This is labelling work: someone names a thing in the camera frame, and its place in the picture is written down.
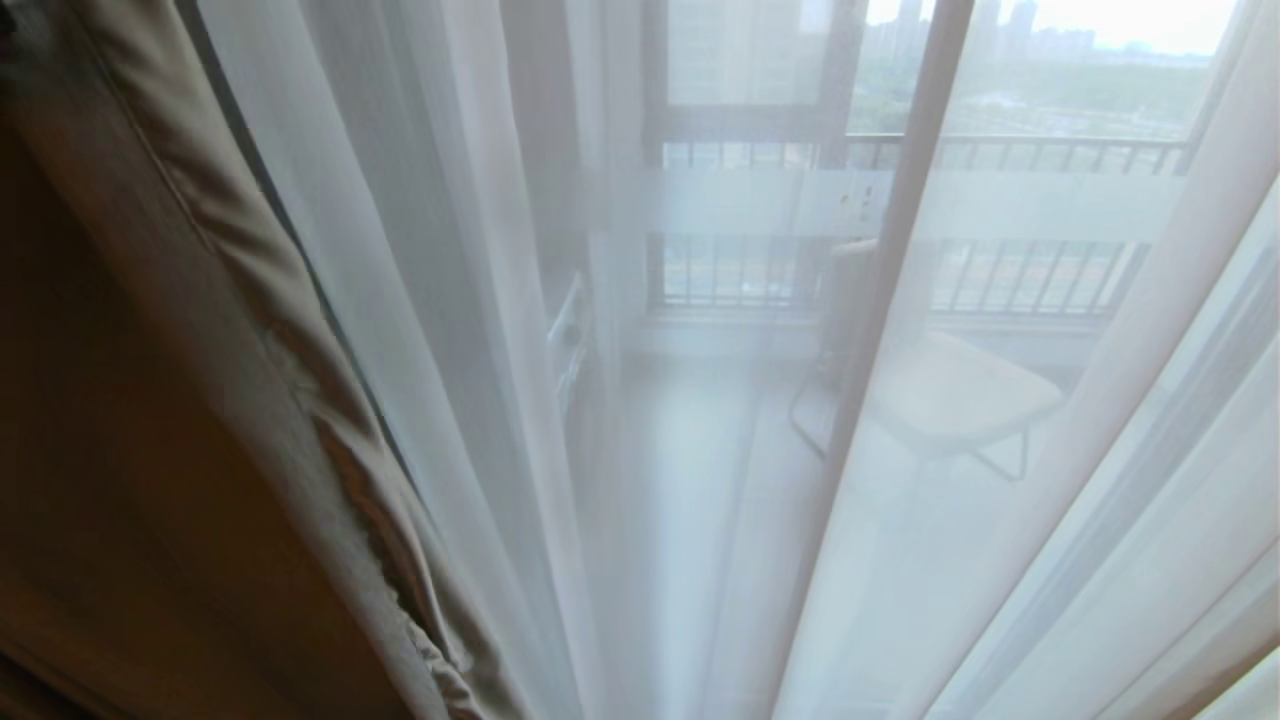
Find white balcony chair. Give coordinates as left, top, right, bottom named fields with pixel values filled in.
left=788, top=238, right=1065, bottom=483

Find balcony railing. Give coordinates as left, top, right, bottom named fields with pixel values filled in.
left=646, top=132, right=1193, bottom=313

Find white sheer curtain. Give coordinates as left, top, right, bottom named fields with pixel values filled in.
left=196, top=0, right=1280, bottom=720

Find brown blackout curtain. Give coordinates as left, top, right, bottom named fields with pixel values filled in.
left=0, top=0, right=533, bottom=720

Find balcony door frame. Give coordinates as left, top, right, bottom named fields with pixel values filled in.
left=500, top=0, right=669, bottom=421

